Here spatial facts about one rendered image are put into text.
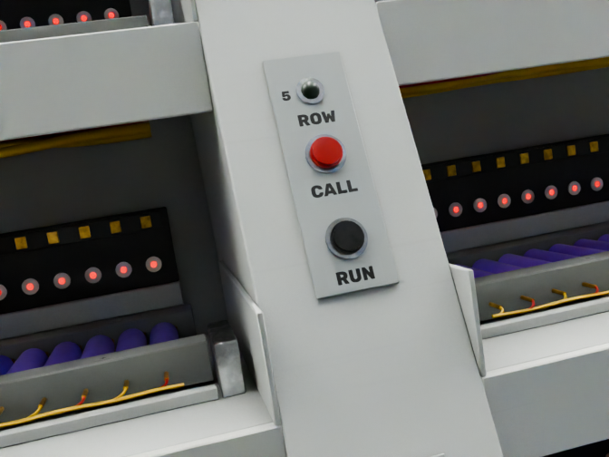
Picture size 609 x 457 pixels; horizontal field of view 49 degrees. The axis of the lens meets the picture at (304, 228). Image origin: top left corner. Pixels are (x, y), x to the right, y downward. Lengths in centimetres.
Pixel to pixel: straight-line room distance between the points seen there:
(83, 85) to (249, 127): 8
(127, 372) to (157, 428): 5
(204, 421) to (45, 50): 19
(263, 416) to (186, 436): 3
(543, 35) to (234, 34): 17
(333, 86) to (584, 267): 19
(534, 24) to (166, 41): 20
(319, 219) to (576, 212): 30
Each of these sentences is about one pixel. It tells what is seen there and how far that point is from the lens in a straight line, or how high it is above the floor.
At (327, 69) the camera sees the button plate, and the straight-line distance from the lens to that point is 34.
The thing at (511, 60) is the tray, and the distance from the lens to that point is 40.
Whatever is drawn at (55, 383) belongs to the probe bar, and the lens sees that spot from 37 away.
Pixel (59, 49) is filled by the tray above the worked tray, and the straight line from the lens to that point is 35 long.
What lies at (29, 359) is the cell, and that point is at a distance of 43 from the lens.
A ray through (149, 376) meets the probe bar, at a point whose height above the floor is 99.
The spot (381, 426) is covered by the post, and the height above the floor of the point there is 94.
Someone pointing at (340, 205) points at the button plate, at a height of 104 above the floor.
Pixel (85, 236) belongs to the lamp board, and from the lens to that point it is 47.
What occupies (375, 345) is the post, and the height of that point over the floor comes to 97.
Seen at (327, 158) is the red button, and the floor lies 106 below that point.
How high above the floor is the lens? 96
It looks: 14 degrees up
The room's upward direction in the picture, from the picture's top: 13 degrees counter-clockwise
